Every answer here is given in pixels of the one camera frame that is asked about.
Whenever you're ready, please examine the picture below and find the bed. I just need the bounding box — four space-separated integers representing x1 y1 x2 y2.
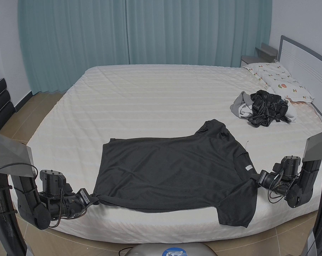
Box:
10 35 322 245

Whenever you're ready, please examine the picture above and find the grey bedside table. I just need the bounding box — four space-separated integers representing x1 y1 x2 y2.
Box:
241 42 278 66

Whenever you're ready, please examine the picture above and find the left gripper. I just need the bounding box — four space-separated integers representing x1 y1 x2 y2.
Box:
70 188 95 215

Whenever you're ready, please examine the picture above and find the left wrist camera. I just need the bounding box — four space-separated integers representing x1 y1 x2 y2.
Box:
60 182 73 195

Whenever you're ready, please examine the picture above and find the white printed pillow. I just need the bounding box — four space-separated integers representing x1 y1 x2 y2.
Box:
242 62 315 102

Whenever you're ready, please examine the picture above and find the black T-shirt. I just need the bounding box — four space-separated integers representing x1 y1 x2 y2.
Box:
93 119 259 228

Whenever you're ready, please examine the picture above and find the blue-green curtain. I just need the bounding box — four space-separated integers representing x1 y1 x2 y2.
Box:
126 0 273 68
18 0 131 94

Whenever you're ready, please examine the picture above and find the black chest of drawers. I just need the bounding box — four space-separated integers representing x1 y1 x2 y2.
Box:
0 78 17 133

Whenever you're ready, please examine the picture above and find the black cable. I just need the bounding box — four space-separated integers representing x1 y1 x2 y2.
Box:
267 190 285 204
118 246 135 256
0 163 39 179

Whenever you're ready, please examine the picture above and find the pile of clothes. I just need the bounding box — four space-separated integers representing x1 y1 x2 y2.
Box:
230 90 297 128

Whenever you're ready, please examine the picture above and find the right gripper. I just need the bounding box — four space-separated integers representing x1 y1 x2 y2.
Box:
258 169 281 194

